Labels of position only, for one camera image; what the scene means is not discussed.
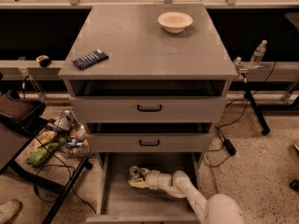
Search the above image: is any grey drawer cabinet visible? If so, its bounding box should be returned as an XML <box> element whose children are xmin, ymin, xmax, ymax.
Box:
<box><xmin>57</xmin><ymin>3</ymin><xmax>239</xmax><ymax>161</ymax></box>

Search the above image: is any black cable on floor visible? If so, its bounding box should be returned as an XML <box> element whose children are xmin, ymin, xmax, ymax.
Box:
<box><xmin>21</xmin><ymin>75</ymin><xmax>97</xmax><ymax>215</ymax></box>

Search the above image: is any green snack bag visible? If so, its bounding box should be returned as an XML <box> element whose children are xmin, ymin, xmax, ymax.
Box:
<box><xmin>26</xmin><ymin>135</ymin><xmax>66</xmax><ymax>167</ymax></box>

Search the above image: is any white bowl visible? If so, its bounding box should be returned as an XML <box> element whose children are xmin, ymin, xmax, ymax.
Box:
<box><xmin>158</xmin><ymin>12</ymin><xmax>193</xmax><ymax>34</ymax></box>

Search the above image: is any black tripod stand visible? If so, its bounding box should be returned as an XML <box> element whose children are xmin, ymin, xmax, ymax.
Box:
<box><xmin>233</xmin><ymin>57</ymin><xmax>271</xmax><ymax>136</ymax></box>

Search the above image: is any bottom grey drawer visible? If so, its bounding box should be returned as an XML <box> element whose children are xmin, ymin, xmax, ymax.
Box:
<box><xmin>86</xmin><ymin>153</ymin><xmax>201</xmax><ymax>224</ymax></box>

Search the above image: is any black side table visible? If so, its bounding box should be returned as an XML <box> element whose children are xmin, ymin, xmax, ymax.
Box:
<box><xmin>0</xmin><ymin>90</ymin><xmax>93</xmax><ymax>224</ymax></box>

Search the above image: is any dark blue snack bar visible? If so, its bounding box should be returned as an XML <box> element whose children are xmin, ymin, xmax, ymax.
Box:
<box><xmin>73</xmin><ymin>49</ymin><xmax>108</xmax><ymax>70</ymax></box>

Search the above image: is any black tape measure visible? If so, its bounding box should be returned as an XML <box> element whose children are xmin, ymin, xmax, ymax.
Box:
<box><xmin>36</xmin><ymin>55</ymin><xmax>51</xmax><ymax>68</ymax></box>

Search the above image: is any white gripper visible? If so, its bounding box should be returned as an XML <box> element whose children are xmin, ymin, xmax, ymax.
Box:
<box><xmin>128</xmin><ymin>168</ymin><xmax>172</xmax><ymax>190</ymax></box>

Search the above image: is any green soda can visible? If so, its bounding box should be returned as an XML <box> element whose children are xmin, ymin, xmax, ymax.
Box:
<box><xmin>129</xmin><ymin>166</ymin><xmax>142</xmax><ymax>181</ymax></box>

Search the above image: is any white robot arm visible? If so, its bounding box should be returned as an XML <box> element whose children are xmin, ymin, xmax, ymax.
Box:
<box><xmin>128</xmin><ymin>166</ymin><xmax>245</xmax><ymax>224</ymax></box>

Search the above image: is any wire basket of items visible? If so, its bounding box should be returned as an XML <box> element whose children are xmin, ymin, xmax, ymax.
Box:
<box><xmin>47</xmin><ymin>109</ymin><xmax>94</xmax><ymax>160</ymax></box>

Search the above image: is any top grey drawer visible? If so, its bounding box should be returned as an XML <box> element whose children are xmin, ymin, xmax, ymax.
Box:
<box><xmin>70</xmin><ymin>80</ymin><xmax>229</xmax><ymax>123</ymax></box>

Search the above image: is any white shoe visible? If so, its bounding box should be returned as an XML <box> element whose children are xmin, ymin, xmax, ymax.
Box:
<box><xmin>0</xmin><ymin>199</ymin><xmax>21</xmax><ymax>224</ymax></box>

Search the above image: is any brown shoe at right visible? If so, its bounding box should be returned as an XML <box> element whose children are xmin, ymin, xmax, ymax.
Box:
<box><xmin>293</xmin><ymin>141</ymin><xmax>299</xmax><ymax>151</ymax></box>

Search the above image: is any clear plastic water bottle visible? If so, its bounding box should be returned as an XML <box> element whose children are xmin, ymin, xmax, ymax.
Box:
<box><xmin>249</xmin><ymin>40</ymin><xmax>267</xmax><ymax>69</ymax></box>

